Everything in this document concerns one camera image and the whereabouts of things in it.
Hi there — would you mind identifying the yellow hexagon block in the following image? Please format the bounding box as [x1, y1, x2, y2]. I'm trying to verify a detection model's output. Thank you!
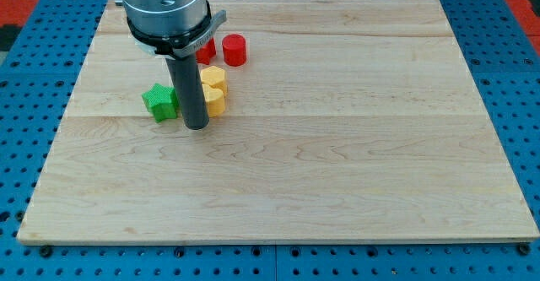
[200, 66, 228, 95]

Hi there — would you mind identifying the green star block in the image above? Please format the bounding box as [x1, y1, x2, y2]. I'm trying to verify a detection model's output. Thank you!
[141, 84, 179, 122]

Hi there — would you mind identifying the light wooden board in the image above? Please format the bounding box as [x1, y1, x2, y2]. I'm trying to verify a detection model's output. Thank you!
[18, 0, 539, 246]

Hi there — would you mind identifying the gray cylindrical pointer tool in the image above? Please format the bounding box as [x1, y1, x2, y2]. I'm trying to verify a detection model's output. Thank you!
[166, 55, 209, 130]

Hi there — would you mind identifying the yellow heart block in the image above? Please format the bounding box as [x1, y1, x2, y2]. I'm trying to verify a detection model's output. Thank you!
[202, 84, 226, 117]

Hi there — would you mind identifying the red block behind tool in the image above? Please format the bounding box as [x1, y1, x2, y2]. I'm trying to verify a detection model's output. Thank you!
[196, 38, 217, 65]

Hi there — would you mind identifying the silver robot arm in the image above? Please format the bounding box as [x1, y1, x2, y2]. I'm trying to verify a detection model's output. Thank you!
[123, 0, 208, 36]

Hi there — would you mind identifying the red cylinder block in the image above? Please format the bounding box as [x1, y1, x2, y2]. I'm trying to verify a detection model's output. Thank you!
[222, 34, 247, 67]

